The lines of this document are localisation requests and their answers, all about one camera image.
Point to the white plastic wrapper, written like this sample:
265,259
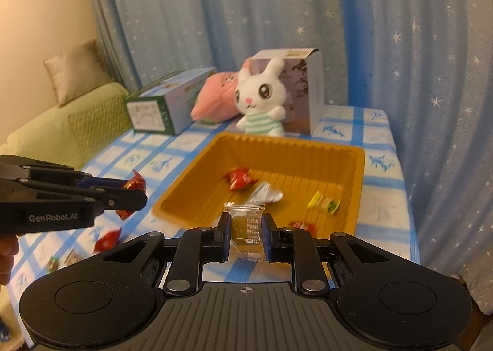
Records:
265,193

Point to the small yellow snack packet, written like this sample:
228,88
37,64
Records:
325,204

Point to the green white cardboard box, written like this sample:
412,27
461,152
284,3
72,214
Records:
150,114

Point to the clear brown snack packet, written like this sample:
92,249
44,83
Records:
246,224

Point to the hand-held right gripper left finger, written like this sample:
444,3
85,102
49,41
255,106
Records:
225,235

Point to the blue star curtain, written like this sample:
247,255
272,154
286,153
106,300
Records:
385,27

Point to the white brown cardboard box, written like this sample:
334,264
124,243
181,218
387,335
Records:
308,96

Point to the green zigzag cushion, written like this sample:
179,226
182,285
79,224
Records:
96,123

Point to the person's left hand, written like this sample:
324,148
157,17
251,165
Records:
7,258

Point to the white bunny plush toy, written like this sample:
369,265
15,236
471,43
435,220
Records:
258,93

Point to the red gold snack packet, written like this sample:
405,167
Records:
136,182

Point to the blue checked tablecloth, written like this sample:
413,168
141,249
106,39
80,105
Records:
377,189

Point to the light green sofa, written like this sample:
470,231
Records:
46,131

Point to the yellow plastic tray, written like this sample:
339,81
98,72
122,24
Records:
215,166

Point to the pink plush toy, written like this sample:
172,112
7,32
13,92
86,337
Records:
215,96

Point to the red white printed candy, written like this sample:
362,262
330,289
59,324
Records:
302,225

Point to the red twist candy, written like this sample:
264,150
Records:
238,178

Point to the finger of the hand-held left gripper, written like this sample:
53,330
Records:
123,200
57,173

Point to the small green candy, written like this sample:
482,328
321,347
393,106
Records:
53,263

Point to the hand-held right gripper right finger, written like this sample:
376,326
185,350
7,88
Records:
269,239

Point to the beige cushion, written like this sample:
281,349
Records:
77,73

